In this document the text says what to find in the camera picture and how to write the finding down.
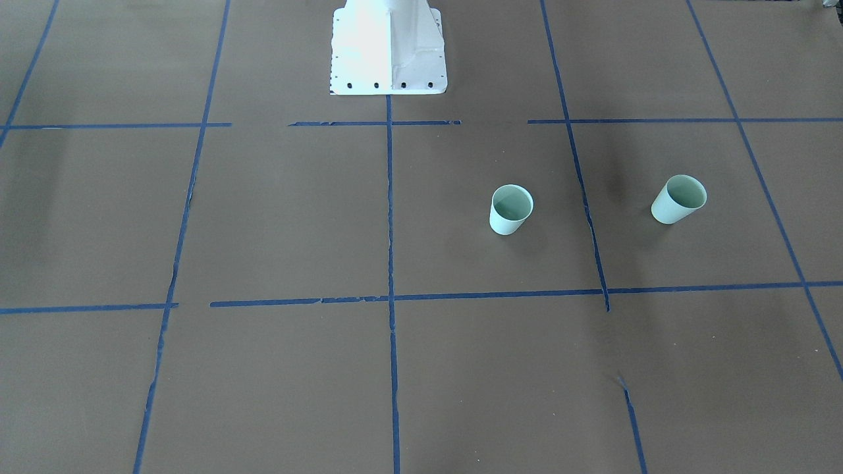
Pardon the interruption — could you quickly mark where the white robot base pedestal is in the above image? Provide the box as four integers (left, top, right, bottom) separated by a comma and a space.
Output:
329, 1, 449, 95

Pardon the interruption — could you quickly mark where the light green cup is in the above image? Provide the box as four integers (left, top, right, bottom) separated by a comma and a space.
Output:
651, 174, 708, 224
489, 184, 535, 235

